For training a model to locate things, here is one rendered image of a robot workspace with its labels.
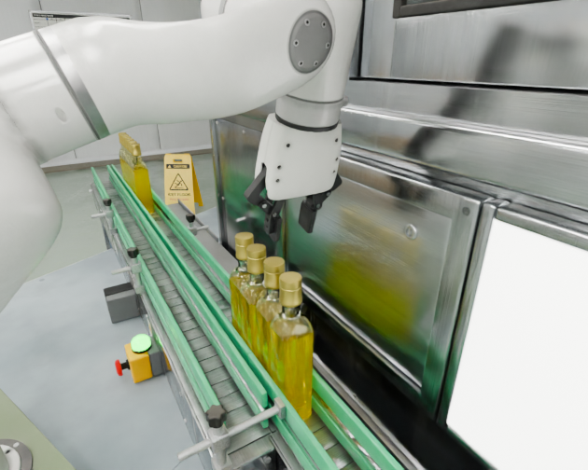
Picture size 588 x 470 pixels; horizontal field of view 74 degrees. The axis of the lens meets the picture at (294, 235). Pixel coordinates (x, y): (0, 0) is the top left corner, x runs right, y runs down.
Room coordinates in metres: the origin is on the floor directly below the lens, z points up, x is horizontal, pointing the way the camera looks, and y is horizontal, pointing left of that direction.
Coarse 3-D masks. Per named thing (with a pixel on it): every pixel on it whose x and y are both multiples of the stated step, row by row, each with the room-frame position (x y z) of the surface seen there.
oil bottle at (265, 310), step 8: (264, 296) 0.56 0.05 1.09; (256, 304) 0.56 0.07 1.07; (264, 304) 0.54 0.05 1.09; (272, 304) 0.54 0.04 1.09; (280, 304) 0.54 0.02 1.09; (256, 312) 0.56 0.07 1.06; (264, 312) 0.53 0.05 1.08; (272, 312) 0.53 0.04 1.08; (256, 320) 0.56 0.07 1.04; (264, 320) 0.53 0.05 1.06; (256, 328) 0.56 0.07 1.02; (264, 328) 0.53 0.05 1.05; (264, 336) 0.53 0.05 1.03; (264, 344) 0.53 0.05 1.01; (264, 352) 0.53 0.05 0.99; (264, 360) 0.54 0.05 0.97
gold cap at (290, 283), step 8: (288, 272) 0.52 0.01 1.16; (296, 272) 0.52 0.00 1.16; (280, 280) 0.50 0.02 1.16; (288, 280) 0.50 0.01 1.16; (296, 280) 0.50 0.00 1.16; (280, 288) 0.50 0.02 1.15; (288, 288) 0.49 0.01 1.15; (296, 288) 0.49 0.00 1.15; (280, 296) 0.50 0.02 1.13; (288, 296) 0.49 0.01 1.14; (296, 296) 0.49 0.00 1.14; (288, 304) 0.49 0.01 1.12; (296, 304) 0.49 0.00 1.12
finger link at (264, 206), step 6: (264, 198) 0.48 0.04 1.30; (264, 204) 0.46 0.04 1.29; (270, 204) 0.47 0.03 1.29; (264, 210) 0.47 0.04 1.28; (270, 210) 0.47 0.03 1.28; (270, 216) 0.48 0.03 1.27; (264, 222) 0.49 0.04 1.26; (270, 222) 0.48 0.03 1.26; (276, 222) 0.48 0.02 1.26; (264, 228) 0.49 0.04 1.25; (270, 228) 0.48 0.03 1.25; (276, 228) 0.48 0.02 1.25; (270, 234) 0.49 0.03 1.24; (276, 234) 0.48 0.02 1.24; (276, 240) 0.48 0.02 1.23
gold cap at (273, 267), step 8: (272, 256) 0.57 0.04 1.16; (264, 264) 0.55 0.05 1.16; (272, 264) 0.54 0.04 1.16; (280, 264) 0.55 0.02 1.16; (264, 272) 0.55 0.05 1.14; (272, 272) 0.54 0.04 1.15; (280, 272) 0.54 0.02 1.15; (264, 280) 0.55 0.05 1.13; (272, 280) 0.54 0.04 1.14; (272, 288) 0.54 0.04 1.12
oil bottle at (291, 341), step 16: (272, 320) 0.51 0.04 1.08; (288, 320) 0.49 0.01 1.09; (304, 320) 0.50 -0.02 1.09; (272, 336) 0.50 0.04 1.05; (288, 336) 0.47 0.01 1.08; (304, 336) 0.49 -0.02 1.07; (272, 352) 0.50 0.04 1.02; (288, 352) 0.47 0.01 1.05; (304, 352) 0.49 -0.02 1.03; (272, 368) 0.51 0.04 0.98; (288, 368) 0.47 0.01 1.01; (304, 368) 0.49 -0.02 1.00; (288, 384) 0.47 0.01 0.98; (304, 384) 0.49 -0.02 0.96; (288, 400) 0.47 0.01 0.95; (304, 400) 0.49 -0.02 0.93; (304, 416) 0.49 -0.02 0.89
